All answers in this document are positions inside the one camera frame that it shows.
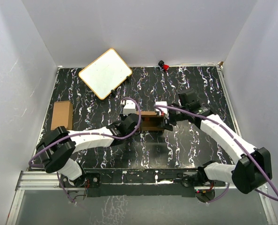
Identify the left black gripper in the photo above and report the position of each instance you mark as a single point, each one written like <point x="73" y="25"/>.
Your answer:
<point x="123" y="117"/>

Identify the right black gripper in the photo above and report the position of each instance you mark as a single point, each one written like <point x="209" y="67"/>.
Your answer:
<point x="169" y="121"/>

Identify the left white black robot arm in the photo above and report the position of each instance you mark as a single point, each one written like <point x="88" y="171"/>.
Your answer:
<point x="55" y="150"/>

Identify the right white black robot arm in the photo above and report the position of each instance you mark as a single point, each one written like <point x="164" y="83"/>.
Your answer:
<point x="251" y="166"/>

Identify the folded brown cardboard box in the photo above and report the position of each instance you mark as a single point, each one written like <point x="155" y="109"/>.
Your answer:
<point x="62" y="115"/>

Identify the red and black knob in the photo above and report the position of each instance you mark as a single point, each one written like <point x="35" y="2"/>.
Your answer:
<point x="163" y="66"/>

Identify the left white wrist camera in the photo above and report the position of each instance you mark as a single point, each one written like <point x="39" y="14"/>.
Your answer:
<point x="129" y="107"/>

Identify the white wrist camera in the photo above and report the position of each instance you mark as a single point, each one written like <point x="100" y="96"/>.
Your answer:
<point x="160" y="110"/>
<point x="129" y="107"/>

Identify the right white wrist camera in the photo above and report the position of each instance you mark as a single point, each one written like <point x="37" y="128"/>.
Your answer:
<point x="160" y="110"/>

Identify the white board with wooden frame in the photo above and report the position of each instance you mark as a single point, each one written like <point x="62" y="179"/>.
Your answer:
<point x="105" y="73"/>

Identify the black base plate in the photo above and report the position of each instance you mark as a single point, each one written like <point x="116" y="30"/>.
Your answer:
<point x="142" y="182"/>

